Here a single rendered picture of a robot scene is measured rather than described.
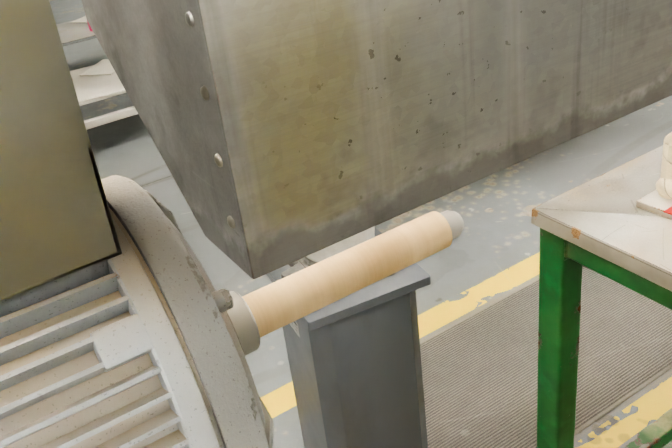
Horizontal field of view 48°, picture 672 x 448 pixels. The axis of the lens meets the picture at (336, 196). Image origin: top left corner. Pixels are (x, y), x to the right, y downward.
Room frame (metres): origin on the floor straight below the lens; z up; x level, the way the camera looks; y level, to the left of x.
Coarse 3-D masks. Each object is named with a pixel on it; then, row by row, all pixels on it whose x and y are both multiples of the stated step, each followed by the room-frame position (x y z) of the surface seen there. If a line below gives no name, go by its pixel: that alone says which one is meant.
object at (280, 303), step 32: (416, 224) 0.52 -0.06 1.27; (448, 224) 0.52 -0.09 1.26; (352, 256) 0.48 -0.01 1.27; (384, 256) 0.49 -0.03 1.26; (416, 256) 0.50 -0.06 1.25; (288, 288) 0.45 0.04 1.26; (320, 288) 0.46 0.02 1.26; (352, 288) 0.47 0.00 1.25; (256, 320) 0.43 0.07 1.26; (288, 320) 0.44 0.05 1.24
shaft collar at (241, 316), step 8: (232, 296) 0.44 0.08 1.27; (240, 296) 0.44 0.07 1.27; (240, 304) 0.43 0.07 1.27; (232, 312) 0.42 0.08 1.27; (240, 312) 0.42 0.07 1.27; (248, 312) 0.42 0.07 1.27; (232, 320) 0.42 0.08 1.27; (240, 320) 0.42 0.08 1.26; (248, 320) 0.42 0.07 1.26; (240, 328) 0.42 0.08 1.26; (248, 328) 0.42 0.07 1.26; (256, 328) 0.42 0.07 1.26; (240, 336) 0.41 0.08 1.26; (248, 336) 0.42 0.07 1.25; (256, 336) 0.42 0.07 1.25; (248, 344) 0.42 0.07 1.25; (256, 344) 0.42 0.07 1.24; (248, 352) 0.42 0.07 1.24
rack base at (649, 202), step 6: (654, 192) 1.07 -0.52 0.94; (642, 198) 1.06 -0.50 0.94; (648, 198) 1.06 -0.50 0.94; (654, 198) 1.05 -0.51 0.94; (660, 198) 1.05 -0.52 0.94; (636, 204) 1.05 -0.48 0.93; (642, 204) 1.05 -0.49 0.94; (648, 204) 1.04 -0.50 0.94; (654, 204) 1.04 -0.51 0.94; (660, 204) 1.03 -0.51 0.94; (666, 204) 1.03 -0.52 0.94; (648, 210) 1.04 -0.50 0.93; (654, 210) 1.03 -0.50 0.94; (660, 210) 1.02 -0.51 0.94; (666, 216) 1.01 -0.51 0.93
